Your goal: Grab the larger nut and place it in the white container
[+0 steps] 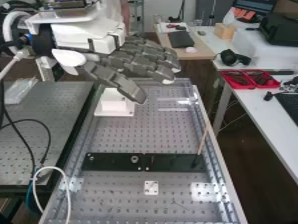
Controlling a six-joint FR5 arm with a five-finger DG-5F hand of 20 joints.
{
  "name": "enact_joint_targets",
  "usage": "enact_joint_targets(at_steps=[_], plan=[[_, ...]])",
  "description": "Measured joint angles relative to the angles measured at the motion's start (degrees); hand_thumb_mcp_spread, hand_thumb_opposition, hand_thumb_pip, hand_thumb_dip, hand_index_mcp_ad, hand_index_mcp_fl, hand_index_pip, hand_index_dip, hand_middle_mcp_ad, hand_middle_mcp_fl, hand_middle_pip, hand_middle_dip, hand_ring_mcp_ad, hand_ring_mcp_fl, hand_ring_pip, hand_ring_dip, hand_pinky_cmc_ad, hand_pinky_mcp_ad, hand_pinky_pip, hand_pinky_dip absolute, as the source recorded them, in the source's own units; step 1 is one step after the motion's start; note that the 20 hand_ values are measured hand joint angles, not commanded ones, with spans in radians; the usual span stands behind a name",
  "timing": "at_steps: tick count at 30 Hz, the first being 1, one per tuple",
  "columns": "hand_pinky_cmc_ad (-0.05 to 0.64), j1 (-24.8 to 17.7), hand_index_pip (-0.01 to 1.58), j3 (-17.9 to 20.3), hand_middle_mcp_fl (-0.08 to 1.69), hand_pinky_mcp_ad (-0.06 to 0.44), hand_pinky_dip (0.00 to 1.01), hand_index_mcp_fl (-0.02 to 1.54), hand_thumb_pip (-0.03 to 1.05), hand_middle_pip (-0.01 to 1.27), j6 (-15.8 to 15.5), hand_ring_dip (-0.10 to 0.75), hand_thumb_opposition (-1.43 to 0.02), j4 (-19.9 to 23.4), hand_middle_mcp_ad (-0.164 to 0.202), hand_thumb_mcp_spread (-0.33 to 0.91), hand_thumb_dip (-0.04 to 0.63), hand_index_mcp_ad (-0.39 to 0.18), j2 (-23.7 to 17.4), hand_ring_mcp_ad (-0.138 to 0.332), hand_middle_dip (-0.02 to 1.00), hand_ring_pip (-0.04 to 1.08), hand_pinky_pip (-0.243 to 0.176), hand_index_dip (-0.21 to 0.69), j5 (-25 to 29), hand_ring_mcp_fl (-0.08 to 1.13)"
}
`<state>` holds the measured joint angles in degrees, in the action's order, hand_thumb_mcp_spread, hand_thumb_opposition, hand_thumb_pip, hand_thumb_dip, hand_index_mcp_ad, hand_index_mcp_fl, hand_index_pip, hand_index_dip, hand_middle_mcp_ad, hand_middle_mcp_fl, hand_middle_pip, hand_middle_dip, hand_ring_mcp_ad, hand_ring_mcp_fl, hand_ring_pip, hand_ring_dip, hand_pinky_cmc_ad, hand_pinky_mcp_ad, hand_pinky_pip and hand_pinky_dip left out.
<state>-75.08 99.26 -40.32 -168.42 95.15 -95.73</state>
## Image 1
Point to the white desk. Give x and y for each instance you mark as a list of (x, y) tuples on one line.
[(266, 56), (266, 120)]

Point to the thin stick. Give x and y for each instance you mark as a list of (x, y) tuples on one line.
[(202, 140)]

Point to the wooden desk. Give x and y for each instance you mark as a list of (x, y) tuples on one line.
[(204, 50)]

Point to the small square metal plate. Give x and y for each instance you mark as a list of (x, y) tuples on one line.
[(151, 187)]

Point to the small white box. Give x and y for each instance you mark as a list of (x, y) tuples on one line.
[(113, 106)]

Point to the white computer mouse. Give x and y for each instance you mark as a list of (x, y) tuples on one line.
[(190, 50)]

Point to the red tray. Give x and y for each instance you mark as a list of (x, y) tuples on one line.
[(265, 78), (237, 80)]

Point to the small wooden box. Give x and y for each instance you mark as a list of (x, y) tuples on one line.
[(224, 31)]

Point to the dark computer monitor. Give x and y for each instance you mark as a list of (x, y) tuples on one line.
[(254, 5)]

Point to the clear box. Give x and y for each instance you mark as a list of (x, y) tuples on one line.
[(147, 133)]

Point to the black printer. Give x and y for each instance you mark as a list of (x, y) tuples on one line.
[(280, 30)]

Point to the black headphones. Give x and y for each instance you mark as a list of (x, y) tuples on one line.
[(233, 57)]

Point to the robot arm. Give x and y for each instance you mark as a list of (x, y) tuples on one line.
[(67, 15)]

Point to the black laptop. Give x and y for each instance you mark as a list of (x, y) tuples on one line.
[(181, 39)]

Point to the black plate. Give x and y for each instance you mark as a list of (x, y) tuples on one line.
[(111, 162)]

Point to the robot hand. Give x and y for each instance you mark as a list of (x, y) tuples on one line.
[(133, 63)]

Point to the small black block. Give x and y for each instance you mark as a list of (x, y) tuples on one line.
[(268, 96)]

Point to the black keyboard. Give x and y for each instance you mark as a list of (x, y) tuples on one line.
[(289, 108)]

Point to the metal nut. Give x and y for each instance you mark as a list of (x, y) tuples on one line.
[(132, 159)]

